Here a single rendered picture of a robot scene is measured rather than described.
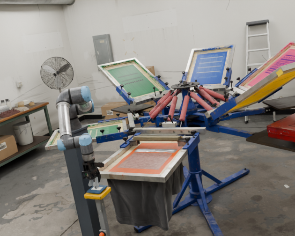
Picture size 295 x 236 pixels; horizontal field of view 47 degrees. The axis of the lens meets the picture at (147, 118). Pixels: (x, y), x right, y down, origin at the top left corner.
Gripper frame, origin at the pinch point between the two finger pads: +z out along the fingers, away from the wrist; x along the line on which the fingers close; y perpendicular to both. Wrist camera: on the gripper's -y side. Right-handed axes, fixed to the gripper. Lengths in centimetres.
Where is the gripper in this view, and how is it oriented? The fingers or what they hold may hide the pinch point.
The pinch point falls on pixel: (96, 186)
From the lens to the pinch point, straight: 227.0
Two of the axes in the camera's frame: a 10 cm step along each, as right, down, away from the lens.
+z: 1.4, 9.6, 2.5
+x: 9.0, -0.2, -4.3
